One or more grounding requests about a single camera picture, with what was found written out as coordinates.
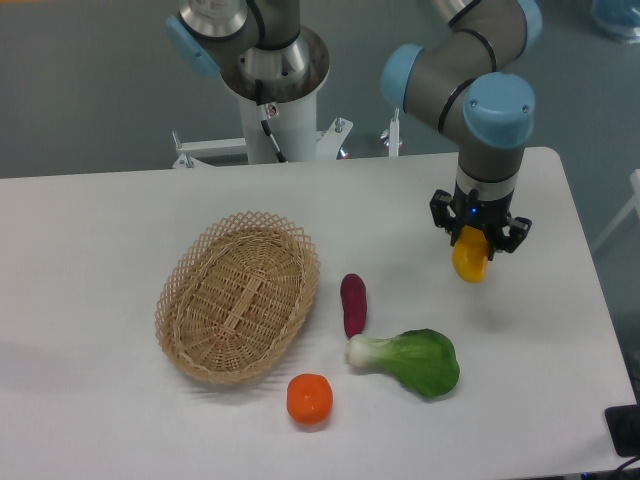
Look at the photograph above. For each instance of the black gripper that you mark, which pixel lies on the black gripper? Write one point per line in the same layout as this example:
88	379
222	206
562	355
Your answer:
451	212

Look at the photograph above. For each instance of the yellow mango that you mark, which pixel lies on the yellow mango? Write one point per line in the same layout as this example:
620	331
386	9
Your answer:
470	256

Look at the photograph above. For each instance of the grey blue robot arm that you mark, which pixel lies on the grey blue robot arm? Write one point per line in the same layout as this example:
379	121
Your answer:
271	62

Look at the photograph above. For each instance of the woven wicker basket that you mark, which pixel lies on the woven wicker basket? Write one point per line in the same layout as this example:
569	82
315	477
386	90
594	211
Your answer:
237	298

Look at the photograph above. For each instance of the purple sweet potato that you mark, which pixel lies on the purple sweet potato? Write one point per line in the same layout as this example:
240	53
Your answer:
354	303

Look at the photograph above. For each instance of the green bok choy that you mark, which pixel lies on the green bok choy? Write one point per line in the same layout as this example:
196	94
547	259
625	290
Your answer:
423	361

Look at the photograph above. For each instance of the blue object top right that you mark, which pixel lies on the blue object top right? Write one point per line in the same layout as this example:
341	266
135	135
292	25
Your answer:
618	18

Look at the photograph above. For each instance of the orange tangerine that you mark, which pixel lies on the orange tangerine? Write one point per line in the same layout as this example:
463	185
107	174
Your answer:
309	399

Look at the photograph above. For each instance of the black device at table edge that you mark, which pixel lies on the black device at table edge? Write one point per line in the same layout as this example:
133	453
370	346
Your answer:
623	425

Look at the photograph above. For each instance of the white frame right edge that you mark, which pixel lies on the white frame right edge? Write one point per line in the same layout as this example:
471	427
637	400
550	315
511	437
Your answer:
631	206

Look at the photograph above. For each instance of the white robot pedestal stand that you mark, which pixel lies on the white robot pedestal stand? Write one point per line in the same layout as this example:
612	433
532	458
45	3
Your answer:
273	132

